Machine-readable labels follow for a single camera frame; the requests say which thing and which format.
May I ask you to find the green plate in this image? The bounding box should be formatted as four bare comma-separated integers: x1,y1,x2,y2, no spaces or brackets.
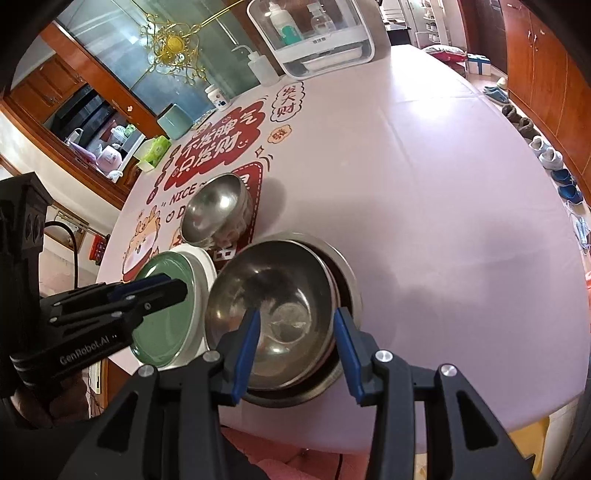
130,251,204,368

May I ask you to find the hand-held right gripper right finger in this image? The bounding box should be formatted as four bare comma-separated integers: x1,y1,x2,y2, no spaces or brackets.
332,307,528,480

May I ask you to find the green canister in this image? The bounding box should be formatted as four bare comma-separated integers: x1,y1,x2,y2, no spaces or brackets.
156,103,193,140

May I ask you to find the wooden picture frame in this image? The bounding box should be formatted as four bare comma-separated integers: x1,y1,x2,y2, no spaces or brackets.
45,204,89,246

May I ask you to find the green tissue pack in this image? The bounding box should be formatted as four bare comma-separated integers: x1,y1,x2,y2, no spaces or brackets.
136,136,173,172

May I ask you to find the wooden wardrobe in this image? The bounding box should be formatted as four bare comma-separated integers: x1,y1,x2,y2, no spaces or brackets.
500,0,591,195

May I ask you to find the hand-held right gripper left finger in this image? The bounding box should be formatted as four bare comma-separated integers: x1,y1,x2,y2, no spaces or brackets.
87,308,262,480

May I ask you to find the pink kitchen appliance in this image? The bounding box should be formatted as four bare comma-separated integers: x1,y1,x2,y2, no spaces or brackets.
93,142,124,175

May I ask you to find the wide steel bowl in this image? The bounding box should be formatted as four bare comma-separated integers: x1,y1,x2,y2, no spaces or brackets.
231,232,363,408

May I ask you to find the white pill bottle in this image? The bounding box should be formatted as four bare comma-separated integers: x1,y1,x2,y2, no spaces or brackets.
204,83,230,110

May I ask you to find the blue white gift box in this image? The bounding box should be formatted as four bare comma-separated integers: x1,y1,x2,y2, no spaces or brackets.
465,52,493,76

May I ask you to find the row of shoes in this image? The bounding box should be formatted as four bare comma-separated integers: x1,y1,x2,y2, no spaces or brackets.
481,75,588,205

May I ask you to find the gold door ornament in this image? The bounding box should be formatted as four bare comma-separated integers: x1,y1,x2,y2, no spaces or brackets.
137,0,242,87

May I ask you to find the black cable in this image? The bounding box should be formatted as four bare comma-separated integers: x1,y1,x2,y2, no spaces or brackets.
43,220,80,290

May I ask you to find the person's left hand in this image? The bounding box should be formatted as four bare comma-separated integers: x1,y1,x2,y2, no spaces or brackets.
13,368,92,428

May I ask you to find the red grey cushion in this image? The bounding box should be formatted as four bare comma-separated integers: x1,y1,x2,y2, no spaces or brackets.
421,44,468,64

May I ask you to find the steel bowl pink exterior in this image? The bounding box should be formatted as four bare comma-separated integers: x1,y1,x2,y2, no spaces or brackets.
205,239,341,391
178,172,254,248

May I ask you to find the plastic squeeze bottle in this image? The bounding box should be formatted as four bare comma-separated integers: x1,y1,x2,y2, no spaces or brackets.
230,45,278,87

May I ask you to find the frosted glass door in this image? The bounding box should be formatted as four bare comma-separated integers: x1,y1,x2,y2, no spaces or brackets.
54,0,260,140

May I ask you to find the white bottle green label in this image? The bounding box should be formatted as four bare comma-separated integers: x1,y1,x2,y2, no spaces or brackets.
267,2,304,45

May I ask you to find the wooden wall cabinet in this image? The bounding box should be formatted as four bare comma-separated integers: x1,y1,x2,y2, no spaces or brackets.
0,22,154,209

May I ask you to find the red box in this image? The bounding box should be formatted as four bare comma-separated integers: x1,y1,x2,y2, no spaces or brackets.
87,233,110,265

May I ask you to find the clear bottle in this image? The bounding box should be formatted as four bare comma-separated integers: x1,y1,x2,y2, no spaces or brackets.
307,2,336,34

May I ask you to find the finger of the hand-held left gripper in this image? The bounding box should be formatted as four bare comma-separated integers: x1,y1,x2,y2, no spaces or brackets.
50,278,190,327
40,272,175,306

